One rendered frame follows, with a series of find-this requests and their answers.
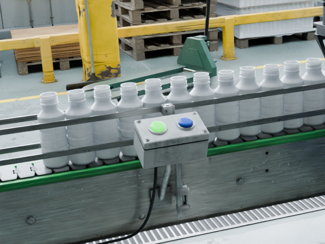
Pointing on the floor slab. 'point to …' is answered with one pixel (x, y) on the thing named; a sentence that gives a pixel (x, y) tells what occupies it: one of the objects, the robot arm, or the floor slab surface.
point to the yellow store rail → (48, 66)
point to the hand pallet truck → (199, 57)
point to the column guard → (99, 38)
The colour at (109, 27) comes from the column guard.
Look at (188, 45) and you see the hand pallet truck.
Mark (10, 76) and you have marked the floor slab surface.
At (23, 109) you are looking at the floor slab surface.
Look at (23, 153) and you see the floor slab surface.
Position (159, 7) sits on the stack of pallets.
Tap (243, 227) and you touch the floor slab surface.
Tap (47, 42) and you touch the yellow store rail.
